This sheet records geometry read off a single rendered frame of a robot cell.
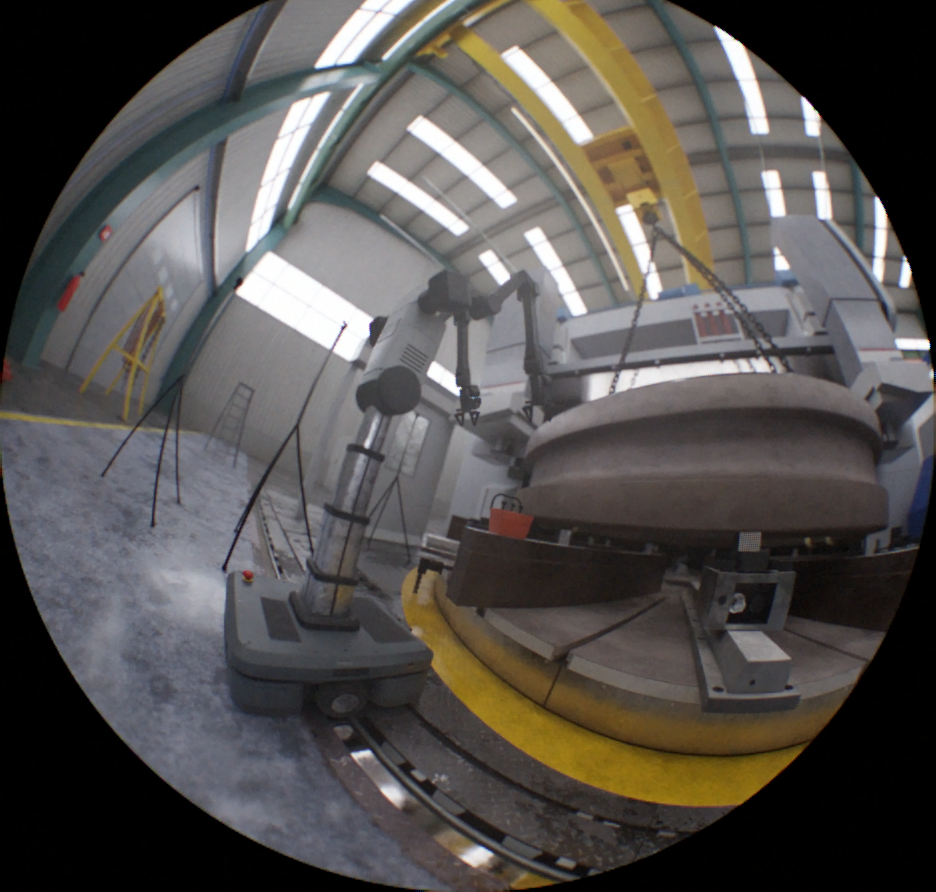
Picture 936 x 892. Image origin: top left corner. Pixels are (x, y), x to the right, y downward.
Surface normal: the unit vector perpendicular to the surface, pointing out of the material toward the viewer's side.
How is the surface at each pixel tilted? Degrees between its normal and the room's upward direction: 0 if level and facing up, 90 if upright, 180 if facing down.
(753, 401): 90
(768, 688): 90
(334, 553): 90
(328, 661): 45
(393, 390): 90
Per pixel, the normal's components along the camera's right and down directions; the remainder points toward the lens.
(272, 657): 0.68, -0.68
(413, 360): 0.65, 0.11
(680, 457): -0.74, -0.39
